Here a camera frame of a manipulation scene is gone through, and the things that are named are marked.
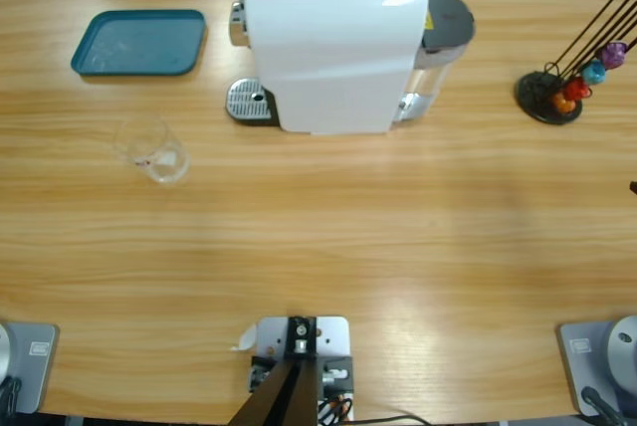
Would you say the purple coffee capsule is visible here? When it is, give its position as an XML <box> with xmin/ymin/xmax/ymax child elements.
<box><xmin>596</xmin><ymin>41</ymin><xmax>626</xmax><ymax>69</ymax></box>

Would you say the clear drinking glass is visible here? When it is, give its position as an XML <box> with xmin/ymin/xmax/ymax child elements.
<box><xmin>112</xmin><ymin>116</ymin><xmax>192</xmax><ymax>187</ymax></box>

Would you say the orange coffee capsule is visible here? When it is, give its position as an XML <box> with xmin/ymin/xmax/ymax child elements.
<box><xmin>550</xmin><ymin>92</ymin><xmax>581</xmax><ymax>115</ymax></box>

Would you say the red coffee capsule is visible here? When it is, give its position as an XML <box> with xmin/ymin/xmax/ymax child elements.
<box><xmin>564</xmin><ymin>77</ymin><xmax>593</xmax><ymax>102</ymax></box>

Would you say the blue coffee capsule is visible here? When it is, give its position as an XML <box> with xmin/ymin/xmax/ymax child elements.
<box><xmin>580</xmin><ymin>60</ymin><xmax>607</xmax><ymax>85</ymax></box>

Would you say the white capsule coffee machine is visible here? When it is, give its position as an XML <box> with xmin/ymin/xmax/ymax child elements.
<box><xmin>233</xmin><ymin>0</ymin><xmax>430</xmax><ymax>138</ymax></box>

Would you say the black capsule holder with rods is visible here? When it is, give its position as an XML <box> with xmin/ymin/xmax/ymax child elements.
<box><xmin>515</xmin><ymin>0</ymin><xmax>637</xmax><ymax>126</ymax></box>

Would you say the clear water tank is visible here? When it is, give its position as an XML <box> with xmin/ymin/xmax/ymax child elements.
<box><xmin>397</xmin><ymin>0</ymin><xmax>477</xmax><ymax>123</ymax></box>

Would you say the white paper tag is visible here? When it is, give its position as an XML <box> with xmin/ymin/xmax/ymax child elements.
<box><xmin>229</xmin><ymin>323</ymin><xmax>259</xmax><ymax>353</ymax></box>

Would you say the teal plastic tray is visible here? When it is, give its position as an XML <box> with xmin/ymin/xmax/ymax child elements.
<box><xmin>70</xmin><ymin>9</ymin><xmax>207</xmax><ymax>78</ymax></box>

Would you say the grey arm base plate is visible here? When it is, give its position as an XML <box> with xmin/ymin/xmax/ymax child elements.
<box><xmin>555</xmin><ymin>315</ymin><xmax>637</xmax><ymax>418</ymax></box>
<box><xmin>0</xmin><ymin>320</ymin><xmax>60</xmax><ymax>416</ymax></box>

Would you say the black base cable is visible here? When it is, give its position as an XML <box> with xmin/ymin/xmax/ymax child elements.
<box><xmin>580</xmin><ymin>385</ymin><xmax>626</xmax><ymax>426</ymax></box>
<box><xmin>0</xmin><ymin>375</ymin><xmax>24</xmax><ymax>417</ymax></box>

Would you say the black cable by white block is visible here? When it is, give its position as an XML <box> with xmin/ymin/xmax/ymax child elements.
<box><xmin>355</xmin><ymin>413</ymin><xmax>429</xmax><ymax>426</ymax></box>

